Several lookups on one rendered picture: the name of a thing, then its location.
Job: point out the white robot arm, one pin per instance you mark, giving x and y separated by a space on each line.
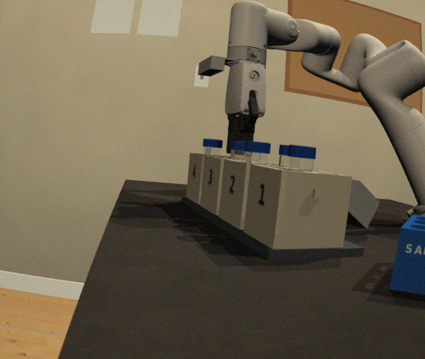
385 81

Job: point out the clear conical tube with yellow liquid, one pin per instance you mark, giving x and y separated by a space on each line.
238 148

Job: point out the blue tube rack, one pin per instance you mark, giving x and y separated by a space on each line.
409 266

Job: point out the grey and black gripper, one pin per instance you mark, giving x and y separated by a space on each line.
244 92

